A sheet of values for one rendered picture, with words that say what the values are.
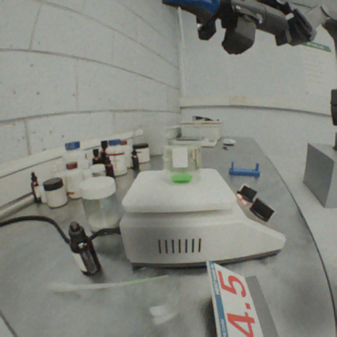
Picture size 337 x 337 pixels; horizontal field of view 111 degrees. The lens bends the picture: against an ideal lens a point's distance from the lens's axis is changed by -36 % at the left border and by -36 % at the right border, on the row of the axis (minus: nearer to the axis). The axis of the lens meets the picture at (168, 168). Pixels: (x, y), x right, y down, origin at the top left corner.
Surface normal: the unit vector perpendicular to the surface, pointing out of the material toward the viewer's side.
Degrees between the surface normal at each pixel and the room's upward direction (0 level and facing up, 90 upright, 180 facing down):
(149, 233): 90
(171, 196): 0
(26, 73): 90
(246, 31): 88
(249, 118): 90
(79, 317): 0
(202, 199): 0
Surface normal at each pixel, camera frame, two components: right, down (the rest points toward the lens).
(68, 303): -0.05, -0.96
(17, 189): 0.93, 0.06
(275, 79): -0.37, 0.27
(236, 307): 0.61, -0.76
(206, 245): -0.04, 0.27
